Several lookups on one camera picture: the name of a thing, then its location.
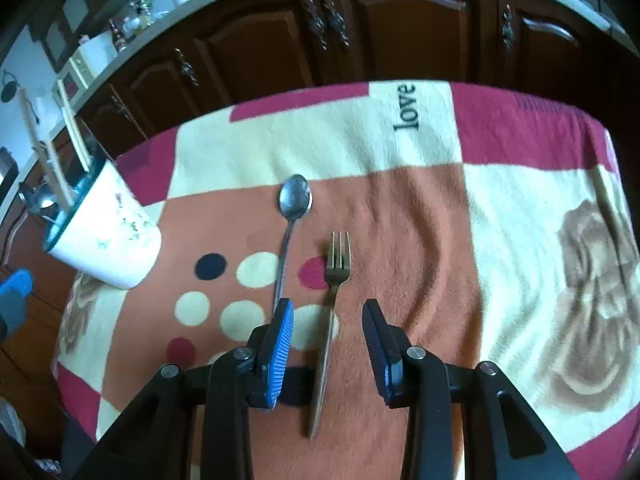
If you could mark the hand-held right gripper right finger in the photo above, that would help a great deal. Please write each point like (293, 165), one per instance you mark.
(381, 355)

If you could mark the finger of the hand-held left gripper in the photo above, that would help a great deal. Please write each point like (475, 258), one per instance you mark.
(15, 295)

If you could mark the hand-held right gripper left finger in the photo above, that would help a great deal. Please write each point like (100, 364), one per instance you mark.
(277, 355)

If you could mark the metal fork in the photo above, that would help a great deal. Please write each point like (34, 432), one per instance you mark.
(338, 265)

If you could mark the white cup with teal inside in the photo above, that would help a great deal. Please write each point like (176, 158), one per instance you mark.
(110, 235)

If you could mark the wooden chopstick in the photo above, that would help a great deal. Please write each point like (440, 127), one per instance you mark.
(47, 165)
(75, 130)

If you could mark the metal spoon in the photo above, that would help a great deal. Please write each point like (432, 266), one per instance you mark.
(296, 197)

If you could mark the shiny metal utensil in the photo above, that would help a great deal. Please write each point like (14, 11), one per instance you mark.
(37, 200)

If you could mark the red patterned blanket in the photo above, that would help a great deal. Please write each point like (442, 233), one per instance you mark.
(500, 210)

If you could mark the cream microwave oven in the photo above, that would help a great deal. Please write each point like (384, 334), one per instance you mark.
(80, 72)

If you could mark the red label sauce bottle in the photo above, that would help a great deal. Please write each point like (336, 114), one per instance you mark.
(118, 37)

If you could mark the yellow cap bottle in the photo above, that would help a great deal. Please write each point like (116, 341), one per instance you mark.
(140, 10)

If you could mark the round black wall fixture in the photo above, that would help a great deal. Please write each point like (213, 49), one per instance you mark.
(8, 89)

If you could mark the wooden wall cabinet glass doors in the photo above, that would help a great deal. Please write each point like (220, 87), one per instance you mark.
(75, 5)

